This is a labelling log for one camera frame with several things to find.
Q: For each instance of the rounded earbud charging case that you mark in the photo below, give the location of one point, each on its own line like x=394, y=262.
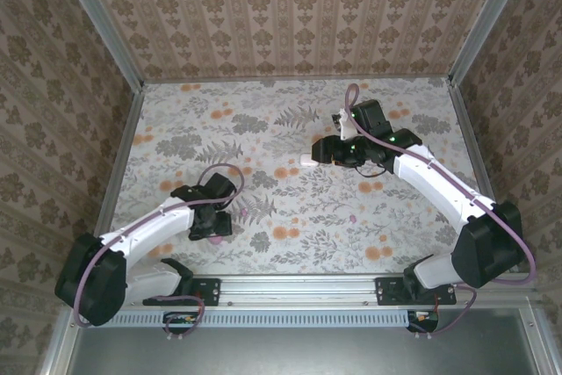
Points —
x=306, y=160

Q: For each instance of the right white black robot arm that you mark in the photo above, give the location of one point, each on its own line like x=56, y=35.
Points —
x=439, y=182

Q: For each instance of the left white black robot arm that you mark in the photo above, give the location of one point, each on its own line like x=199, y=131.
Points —
x=145, y=225

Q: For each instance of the floral printed tablecloth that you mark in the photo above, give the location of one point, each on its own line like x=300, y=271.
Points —
x=307, y=217

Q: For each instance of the grey metal panel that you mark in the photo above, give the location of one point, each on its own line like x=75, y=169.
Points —
x=285, y=353

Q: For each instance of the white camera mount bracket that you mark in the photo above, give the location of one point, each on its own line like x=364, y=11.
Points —
x=346, y=127

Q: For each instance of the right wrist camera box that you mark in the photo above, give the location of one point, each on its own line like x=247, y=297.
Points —
x=337, y=120

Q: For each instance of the aluminium table edge rail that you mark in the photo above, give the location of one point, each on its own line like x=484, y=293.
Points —
x=470, y=138
x=120, y=155

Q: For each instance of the aluminium frame post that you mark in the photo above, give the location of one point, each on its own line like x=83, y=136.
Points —
x=102, y=23
x=489, y=19

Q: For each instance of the aluminium lower frame bar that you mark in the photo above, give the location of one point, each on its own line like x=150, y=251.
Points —
x=59, y=344
x=533, y=340

